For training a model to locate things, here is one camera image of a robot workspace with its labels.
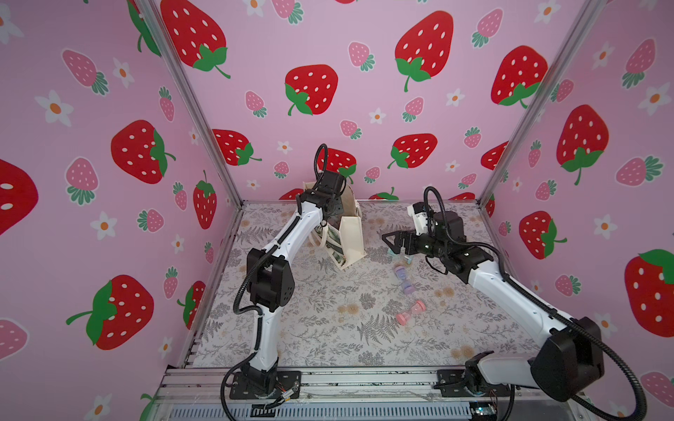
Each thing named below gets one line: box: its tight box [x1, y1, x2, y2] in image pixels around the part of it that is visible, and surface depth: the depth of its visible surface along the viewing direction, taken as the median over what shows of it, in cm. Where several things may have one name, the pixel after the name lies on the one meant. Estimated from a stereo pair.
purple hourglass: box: [393, 264, 416, 296], surface depth 97 cm
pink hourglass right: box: [395, 299, 428, 327], surface depth 88 cm
